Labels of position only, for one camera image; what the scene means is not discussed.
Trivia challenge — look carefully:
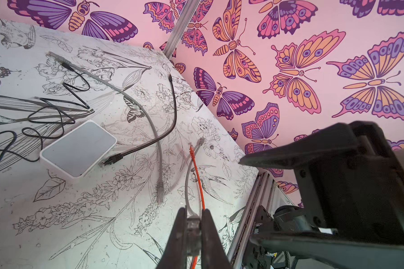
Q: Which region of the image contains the red ethernet cable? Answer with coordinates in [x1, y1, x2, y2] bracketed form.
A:
[188, 144, 206, 269]

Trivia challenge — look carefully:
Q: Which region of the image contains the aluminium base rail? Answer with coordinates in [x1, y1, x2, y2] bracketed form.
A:
[227, 171, 276, 269]

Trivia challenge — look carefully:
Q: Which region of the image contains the aluminium frame post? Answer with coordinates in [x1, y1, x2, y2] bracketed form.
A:
[163, 0, 200, 59]

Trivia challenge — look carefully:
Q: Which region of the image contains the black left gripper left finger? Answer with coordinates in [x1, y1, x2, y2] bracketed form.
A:
[156, 207, 187, 269]

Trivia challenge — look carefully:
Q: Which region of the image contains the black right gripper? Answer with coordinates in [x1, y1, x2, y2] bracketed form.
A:
[240, 121, 404, 269]

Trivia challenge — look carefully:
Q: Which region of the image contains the black ethernet cable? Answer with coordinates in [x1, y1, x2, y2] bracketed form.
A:
[102, 73, 178, 166]

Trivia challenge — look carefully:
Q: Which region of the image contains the white network switch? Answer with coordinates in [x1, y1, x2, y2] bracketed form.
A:
[39, 121, 117, 180]

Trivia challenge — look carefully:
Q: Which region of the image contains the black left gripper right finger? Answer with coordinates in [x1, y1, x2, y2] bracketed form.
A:
[201, 209, 232, 269]

